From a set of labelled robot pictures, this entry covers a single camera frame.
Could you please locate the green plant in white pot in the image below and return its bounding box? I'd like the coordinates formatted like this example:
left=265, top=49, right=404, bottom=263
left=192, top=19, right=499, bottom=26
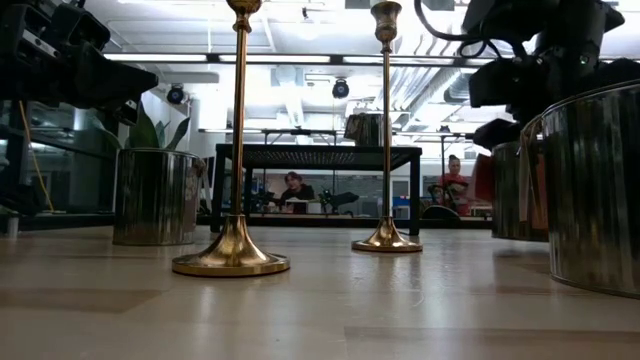
left=92, top=102, right=192, bottom=151

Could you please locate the black aluminium table frame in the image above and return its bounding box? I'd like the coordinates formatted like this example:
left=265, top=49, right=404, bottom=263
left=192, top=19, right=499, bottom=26
left=0, top=212, right=494, bottom=232

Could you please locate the black perforated metal shelf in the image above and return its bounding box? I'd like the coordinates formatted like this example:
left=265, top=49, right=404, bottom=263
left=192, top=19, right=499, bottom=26
left=209, top=143, right=424, bottom=237

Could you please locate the person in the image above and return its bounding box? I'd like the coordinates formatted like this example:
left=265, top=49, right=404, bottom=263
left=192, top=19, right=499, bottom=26
left=277, top=171, right=317, bottom=215
left=432, top=154, right=474, bottom=217

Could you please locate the black domed chair back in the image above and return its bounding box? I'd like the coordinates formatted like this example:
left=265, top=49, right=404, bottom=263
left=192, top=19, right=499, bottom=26
left=421, top=204, right=461, bottom=221

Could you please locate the yellow hanging cable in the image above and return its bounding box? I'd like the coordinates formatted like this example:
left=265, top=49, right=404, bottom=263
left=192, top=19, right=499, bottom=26
left=18, top=99, right=55, bottom=214

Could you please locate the long ceiling light strip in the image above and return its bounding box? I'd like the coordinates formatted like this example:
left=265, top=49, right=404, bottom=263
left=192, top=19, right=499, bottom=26
left=102, top=52, right=640, bottom=67

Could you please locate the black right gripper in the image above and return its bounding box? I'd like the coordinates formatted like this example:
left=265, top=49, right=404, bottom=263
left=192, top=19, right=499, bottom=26
left=469, top=42, right=640, bottom=150

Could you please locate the tall brass candlestick holder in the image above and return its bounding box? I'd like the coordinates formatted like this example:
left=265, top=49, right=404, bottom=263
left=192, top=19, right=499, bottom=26
left=350, top=0, right=424, bottom=254

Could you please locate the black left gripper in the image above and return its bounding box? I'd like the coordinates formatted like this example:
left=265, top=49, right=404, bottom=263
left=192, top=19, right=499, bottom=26
left=0, top=0, right=159, bottom=126

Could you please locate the medium brass candlestick holder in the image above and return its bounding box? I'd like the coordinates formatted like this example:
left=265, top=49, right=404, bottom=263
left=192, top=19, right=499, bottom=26
left=171, top=0, right=292, bottom=279

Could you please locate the silver tin can orange label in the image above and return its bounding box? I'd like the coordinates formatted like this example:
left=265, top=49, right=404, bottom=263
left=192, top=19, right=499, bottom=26
left=491, top=141, right=550, bottom=244

